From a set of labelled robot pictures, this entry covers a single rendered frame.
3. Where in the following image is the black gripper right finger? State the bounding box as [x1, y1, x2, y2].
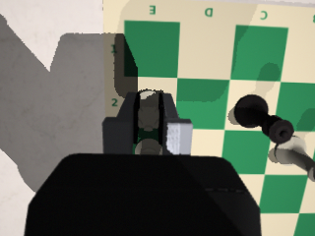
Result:
[158, 92, 193, 155]

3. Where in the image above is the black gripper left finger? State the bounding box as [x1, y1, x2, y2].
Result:
[102, 92, 140, 154]

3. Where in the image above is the green and cream chessboard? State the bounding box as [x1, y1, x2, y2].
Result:
[102, 0, 315, 236]

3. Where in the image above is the black chess piece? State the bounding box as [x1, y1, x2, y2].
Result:
[234, 94, 294, 145]

